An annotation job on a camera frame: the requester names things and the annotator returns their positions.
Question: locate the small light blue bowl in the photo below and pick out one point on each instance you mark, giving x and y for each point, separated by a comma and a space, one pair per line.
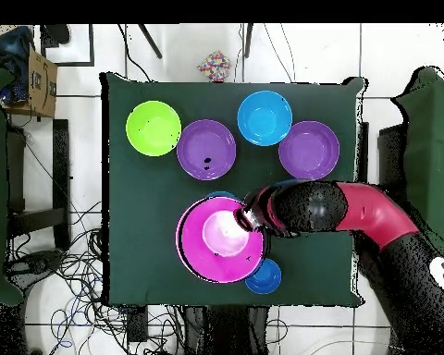
220, 194

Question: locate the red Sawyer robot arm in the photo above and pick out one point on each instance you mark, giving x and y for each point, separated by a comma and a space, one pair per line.
377, 222

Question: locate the small dark blue bowl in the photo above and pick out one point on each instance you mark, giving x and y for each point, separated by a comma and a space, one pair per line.
270, 281

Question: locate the purple bowl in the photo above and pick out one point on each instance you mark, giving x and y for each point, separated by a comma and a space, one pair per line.
308, 151
207, 140

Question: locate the black bench frame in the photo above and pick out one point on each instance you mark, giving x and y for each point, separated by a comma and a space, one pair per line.
61, 177

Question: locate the large pink bowl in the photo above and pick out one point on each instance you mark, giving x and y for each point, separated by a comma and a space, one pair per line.
214, 244

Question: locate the cardboard box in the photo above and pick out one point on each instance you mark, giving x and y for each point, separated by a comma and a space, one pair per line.
41, 81

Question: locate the large blue bowl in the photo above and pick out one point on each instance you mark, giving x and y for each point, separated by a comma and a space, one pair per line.
264, 118

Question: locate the large green bowl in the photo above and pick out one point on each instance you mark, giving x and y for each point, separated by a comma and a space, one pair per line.
153, 129

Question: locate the dark green table cloth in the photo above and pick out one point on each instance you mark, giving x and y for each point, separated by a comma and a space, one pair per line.
148, 170

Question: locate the blue cloth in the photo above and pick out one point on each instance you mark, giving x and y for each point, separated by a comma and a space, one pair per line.
15, 44

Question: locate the multicoloured bundle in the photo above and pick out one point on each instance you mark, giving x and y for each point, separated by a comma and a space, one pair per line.
214, 65

